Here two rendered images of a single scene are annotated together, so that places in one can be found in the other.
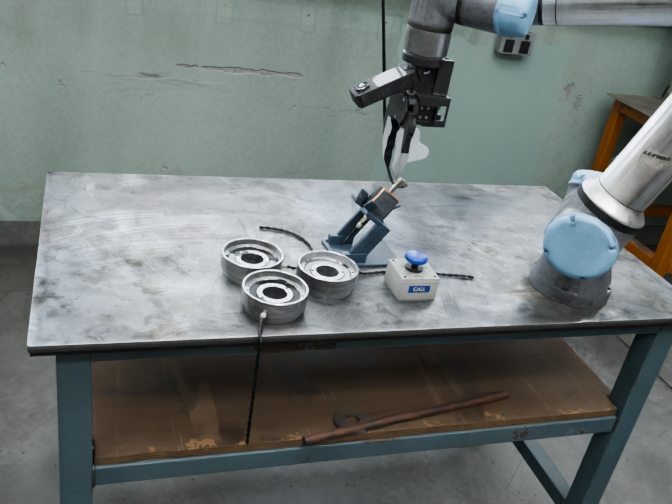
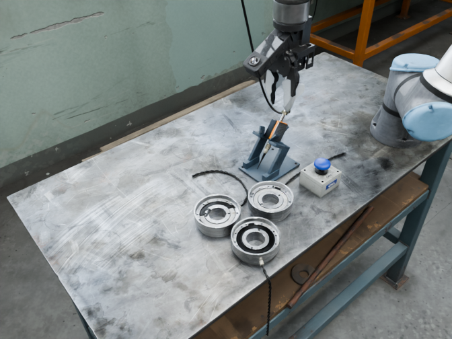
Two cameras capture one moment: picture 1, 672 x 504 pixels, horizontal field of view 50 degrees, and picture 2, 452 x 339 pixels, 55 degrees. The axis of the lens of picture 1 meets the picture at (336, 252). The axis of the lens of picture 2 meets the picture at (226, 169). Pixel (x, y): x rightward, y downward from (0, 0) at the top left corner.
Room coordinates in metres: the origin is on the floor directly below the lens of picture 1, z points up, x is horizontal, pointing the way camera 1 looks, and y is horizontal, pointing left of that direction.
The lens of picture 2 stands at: (0.41, 0.31, 1.54)
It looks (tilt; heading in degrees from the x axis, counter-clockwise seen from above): 40 degrees down; 343
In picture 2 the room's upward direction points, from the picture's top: 2 degrees counter-clockwise
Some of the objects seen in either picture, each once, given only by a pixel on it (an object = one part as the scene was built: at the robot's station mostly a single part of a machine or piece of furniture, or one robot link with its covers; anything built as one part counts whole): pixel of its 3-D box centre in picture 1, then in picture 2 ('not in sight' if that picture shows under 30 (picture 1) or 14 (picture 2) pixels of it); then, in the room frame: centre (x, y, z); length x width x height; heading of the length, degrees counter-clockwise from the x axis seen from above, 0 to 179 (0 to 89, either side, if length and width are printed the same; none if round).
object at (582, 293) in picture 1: (576, 264); (401, 118); (1.22, -0.45, 0.85); 0.15 x 0.15 x 0.10
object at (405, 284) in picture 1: (414, 278); (321, 176); (1.10, -0.14, 0.82); 0.08 x 0.07 x 0.05; 112
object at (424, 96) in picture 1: (420, 89); (290, 45); (1.23, -0.09, 1.12); 0.09 x 0.08 x 0.12; 113
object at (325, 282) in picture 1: (326, 275); (270, 202); (1.07, 0.01, 0.82); 0.10 x 0.10 x 0.04
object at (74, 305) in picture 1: (366, 245); (264, 156); (1.27, -0.06, 0.79); 1.20 x 0.60 x 0.02; 112
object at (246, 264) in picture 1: (251, 262); (217, 216); (1.06, 0.14, 0.82); 0.10 x 0.10 x 0.04
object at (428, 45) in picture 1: (425, 41); (289, 9); (1.23, -0.09, 1.20); 0.08 x 0.08 x 0.05
